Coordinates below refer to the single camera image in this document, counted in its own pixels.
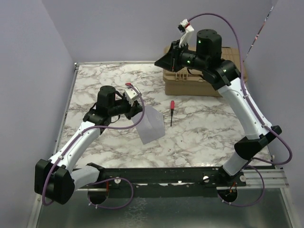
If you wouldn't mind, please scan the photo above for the purple cable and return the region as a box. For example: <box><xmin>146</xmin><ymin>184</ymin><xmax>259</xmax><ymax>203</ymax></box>
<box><xmin>187</xmin><ymin>12</ymin><xmax>293</xmax><ymax>208</ymax></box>
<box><xmin>41</xmin><ymin>85</ymin><xmax>145</xmax><ymax>209</ymax></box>

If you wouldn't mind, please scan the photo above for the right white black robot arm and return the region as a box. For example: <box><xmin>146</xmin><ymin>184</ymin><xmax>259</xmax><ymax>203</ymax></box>
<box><xmin>154</xmin><ymin>29</ymin><xmax>282</xmax><ymax>186</ymax></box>

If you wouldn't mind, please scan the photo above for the red handled screwdriver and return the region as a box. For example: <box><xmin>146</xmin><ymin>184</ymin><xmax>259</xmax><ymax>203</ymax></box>
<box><xmin>170</xmin><ymin>100</ymin><xmax>175</xmax><ymax>127</ymax></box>

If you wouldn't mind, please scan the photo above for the aluminium extrusion frame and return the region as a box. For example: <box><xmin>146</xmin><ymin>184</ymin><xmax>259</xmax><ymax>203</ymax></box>
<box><xmin>35</xmin><ymin>63</ymin><xmax>289</xmax><ymax>192</ymax></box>

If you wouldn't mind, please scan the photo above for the grey envelope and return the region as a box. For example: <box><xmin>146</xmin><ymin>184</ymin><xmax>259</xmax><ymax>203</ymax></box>
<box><xmin>135</xmin><ymin>105</ymin><xmax>165</xmax><ymax>144</ymax></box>

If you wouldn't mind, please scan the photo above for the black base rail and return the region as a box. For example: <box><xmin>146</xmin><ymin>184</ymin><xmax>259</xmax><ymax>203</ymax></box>
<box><xmin>83</xmin><ymin>167</ymin><xmax>246</xmax><ymax>198</ymax></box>

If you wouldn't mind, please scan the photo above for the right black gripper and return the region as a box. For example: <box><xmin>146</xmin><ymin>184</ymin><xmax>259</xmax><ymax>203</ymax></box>
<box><xmin>155</xmin><ymin>40</ymin><xmax>207</xmax><ymax>73</ymax></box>

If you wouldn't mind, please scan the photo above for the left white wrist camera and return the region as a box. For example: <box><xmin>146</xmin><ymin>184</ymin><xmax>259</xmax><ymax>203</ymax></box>
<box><xmin>124</xmin><ymin>83</ymin><xmax>142</xmax><ymax>106</ymax></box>

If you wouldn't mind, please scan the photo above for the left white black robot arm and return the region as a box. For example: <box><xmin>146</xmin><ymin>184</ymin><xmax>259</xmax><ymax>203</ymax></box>
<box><xmin>34</xmin><ymin>83</ymin><xmax>145</xmax><ymax>206</ymax></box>

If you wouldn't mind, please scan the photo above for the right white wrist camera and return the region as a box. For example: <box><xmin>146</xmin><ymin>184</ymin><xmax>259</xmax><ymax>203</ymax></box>
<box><xmin>178</xmin><ymin>19</ymin><xmax>194</xmax><ymax>47</ymax></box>

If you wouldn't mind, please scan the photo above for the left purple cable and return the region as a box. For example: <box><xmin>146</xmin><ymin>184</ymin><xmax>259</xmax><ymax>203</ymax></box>
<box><xmin>41</xmin><ymin>85</ymin><xmax>145</xmax><ymax>209</ymax></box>

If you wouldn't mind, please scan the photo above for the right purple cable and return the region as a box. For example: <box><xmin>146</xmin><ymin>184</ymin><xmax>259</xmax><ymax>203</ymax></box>
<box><xmin>187</xmin><ymin>12</ymin><xmax>293</xmax><ymax>208</ymax></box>

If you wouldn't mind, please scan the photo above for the tan plastic tool case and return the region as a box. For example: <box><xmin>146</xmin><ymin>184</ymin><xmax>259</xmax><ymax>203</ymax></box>
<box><xmin>163</xmin><ymin>47</ymin><xmax>240</xmax><ymax>97</ymax></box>

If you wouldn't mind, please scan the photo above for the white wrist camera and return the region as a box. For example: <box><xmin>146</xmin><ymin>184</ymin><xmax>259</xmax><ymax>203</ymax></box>
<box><xmin>124</xmin><ymin>83</ymin><xmax>142</xmax><ymax>106</ymax></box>
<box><xmin>178</xmin><ymin>19</ymin><xmax>194</xmax><ymax>47</ymax></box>

